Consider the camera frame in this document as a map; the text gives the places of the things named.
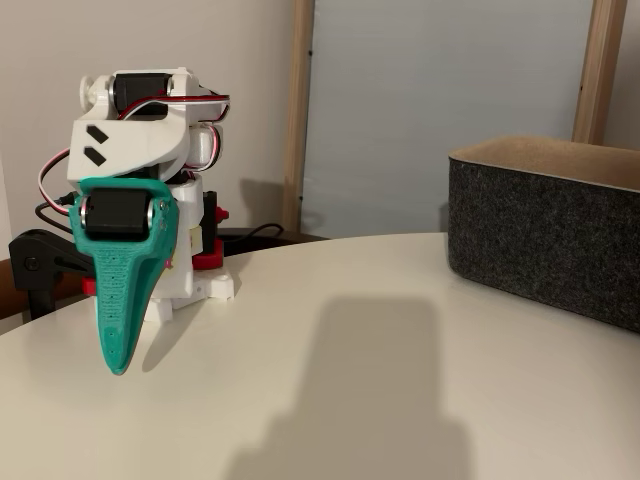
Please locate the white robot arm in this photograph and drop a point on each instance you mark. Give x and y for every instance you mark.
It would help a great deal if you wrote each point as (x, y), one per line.
(135, 140)

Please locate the translucent white panel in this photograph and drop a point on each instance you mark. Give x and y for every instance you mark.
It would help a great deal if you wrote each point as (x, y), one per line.
(440, 100)

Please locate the black clamp with red pad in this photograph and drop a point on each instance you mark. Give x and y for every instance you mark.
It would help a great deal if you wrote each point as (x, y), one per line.
(40, 260)
(210, 230)

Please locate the light wooden post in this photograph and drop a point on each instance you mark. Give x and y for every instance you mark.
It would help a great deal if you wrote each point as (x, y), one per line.
(597, 75)
(297, 125)

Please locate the grey felt box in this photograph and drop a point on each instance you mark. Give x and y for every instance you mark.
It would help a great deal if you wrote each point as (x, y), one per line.
(540, 235)

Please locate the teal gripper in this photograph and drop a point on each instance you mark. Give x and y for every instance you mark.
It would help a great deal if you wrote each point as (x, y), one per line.
(118, 212)

